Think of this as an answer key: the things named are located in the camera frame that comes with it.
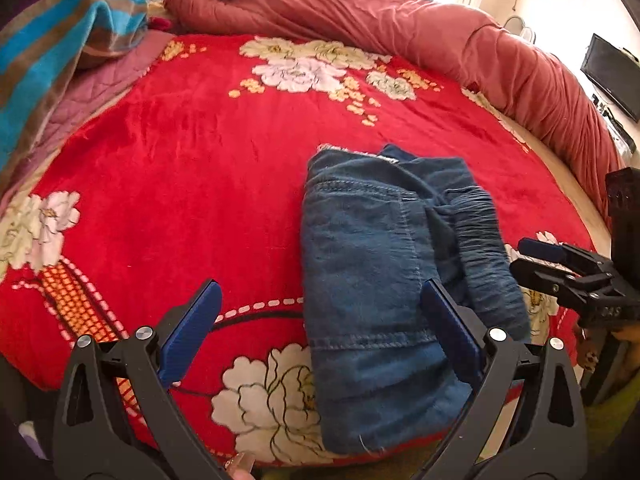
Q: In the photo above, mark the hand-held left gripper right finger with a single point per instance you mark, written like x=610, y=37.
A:
x=452, y=330

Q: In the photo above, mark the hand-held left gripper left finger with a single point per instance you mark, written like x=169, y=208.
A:
x=192, y=330

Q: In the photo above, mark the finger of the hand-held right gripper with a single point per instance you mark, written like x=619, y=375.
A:
x=540, y=249
x=540, y=272

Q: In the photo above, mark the blue pants with lace hem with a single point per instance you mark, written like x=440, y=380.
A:
x=370, y=270

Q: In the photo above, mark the beige bed sheet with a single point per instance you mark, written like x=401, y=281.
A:
x=565, y=175

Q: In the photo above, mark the dark television cabinet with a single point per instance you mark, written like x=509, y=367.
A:
x=617, y=127

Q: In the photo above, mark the black flat screen television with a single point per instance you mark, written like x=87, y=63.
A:
x=610, y=75

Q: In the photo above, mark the light green cloth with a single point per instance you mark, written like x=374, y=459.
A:
x=610, y=425

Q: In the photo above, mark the red floral blanket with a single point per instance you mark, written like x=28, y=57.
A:
x=200, y=160

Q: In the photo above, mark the white round object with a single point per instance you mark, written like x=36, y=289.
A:
x=520, y=27

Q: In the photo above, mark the pink quilted pillow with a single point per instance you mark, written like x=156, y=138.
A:
x=105, y=90

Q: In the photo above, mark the reddish brown quilt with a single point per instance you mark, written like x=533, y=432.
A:
x=400, y=15

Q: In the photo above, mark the striped towel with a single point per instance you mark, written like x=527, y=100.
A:
x=50, y=35

